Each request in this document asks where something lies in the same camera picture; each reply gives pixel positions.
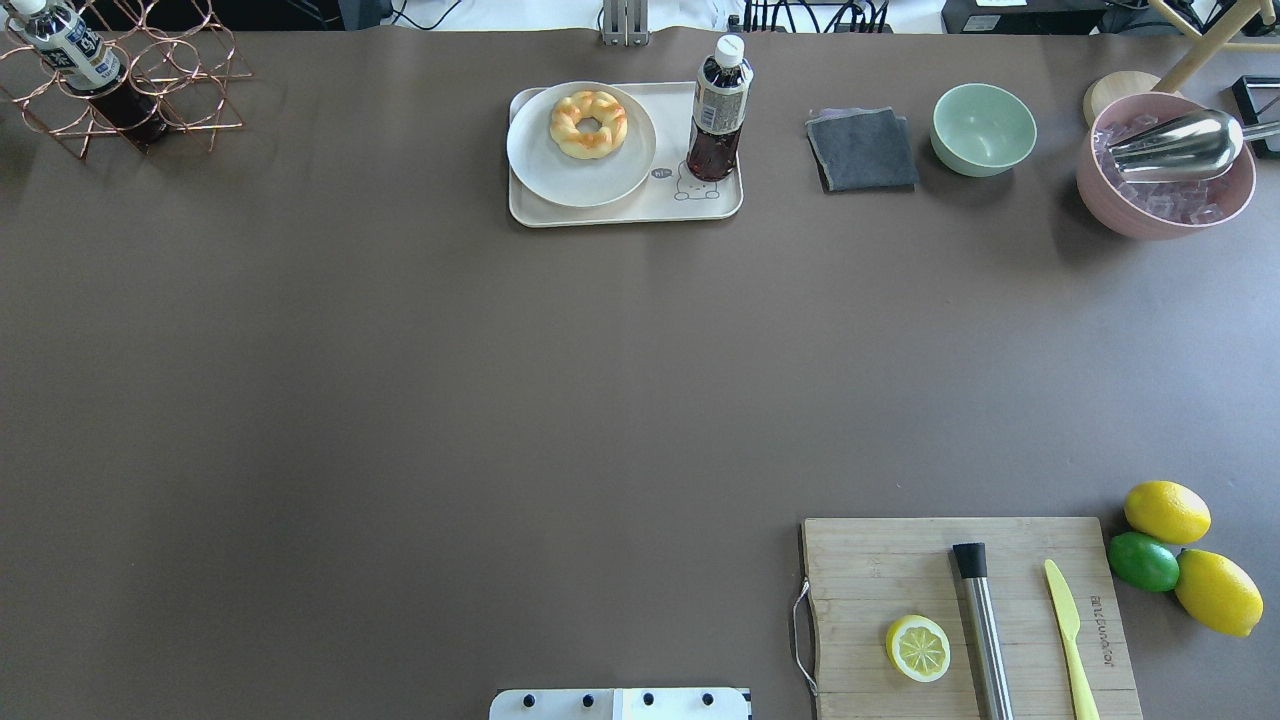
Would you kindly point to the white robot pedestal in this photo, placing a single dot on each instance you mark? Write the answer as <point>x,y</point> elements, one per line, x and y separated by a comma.
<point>623,703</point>

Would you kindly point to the green lime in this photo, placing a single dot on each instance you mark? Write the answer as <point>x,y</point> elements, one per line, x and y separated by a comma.
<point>1142,561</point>

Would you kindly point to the wooden cutting board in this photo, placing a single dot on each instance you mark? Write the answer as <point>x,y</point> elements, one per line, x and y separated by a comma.
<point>866,572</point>

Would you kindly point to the cream rectangular tray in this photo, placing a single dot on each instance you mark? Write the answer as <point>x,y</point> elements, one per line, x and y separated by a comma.
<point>669,194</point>

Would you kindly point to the half lemon slice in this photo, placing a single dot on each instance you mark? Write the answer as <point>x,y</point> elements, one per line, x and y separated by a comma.
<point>918,648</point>

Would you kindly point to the steel muddler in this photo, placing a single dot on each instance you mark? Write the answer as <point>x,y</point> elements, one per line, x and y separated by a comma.
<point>994,689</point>

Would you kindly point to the copper wire bottle rack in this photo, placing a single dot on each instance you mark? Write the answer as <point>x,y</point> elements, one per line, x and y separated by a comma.
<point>178,60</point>

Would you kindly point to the yellow lemon lower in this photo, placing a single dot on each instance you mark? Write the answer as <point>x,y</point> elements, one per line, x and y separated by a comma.
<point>1218,593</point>

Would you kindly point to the yellow plastic knife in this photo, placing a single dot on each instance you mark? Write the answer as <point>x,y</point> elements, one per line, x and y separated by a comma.
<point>1069,622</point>

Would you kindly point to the yellow lemon upper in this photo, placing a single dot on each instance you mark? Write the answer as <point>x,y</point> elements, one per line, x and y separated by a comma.
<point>1167,511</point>

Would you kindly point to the pink bowl with ice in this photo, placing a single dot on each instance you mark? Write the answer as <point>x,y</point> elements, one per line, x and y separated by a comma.
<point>1155,211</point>

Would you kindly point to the bottle in copper rack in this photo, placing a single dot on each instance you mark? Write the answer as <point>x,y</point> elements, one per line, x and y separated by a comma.
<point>90,68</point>

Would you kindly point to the white round plate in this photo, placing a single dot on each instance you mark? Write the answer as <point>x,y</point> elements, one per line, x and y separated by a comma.
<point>536,160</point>

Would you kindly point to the yellow lemon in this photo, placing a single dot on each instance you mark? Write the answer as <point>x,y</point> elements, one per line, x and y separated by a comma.
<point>1218,593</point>
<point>1167,511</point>

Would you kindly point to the dark drink bottle on tray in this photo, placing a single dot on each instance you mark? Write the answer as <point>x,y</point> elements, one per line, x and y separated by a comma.
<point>720,103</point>

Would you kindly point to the grey folded cloth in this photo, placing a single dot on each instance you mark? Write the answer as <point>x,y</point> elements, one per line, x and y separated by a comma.
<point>862,149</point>

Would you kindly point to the steel ice scoop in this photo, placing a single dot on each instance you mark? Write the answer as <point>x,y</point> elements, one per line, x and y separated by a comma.
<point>1200,145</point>

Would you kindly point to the glazed twisted donut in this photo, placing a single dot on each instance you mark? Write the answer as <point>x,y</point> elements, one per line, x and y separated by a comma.
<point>588,124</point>

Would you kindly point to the green bowl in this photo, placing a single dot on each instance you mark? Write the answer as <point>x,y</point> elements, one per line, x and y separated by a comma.
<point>980,130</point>

